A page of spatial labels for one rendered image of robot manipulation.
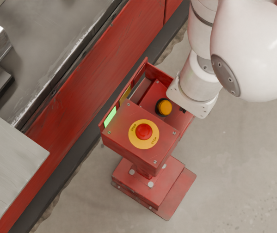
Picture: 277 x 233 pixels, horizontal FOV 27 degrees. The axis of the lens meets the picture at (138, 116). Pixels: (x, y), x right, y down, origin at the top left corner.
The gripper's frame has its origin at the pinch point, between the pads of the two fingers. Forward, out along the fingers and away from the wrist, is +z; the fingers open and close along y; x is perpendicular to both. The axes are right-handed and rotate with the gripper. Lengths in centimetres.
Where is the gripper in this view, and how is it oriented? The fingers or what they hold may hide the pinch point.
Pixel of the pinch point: (186, 104)
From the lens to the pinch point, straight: 131.5
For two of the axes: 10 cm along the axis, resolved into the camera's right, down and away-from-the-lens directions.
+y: 8.3, 5.5, -0.7
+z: -0.7, 2.3, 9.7
